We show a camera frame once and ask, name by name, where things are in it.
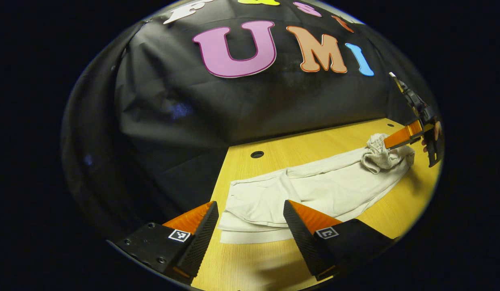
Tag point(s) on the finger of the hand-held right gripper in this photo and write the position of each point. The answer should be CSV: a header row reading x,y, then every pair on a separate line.
x,y
403,136

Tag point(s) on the white jeans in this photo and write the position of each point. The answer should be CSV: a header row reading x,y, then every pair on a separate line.
x,y
326,186

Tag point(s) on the black backdrop cloth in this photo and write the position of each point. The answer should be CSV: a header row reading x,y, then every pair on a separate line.
x,y
234,109

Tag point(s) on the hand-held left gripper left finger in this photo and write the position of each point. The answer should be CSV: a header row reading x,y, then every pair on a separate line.
x,y
199,242

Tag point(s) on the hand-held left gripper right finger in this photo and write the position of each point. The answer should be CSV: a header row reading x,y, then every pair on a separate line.
x,y
304,242

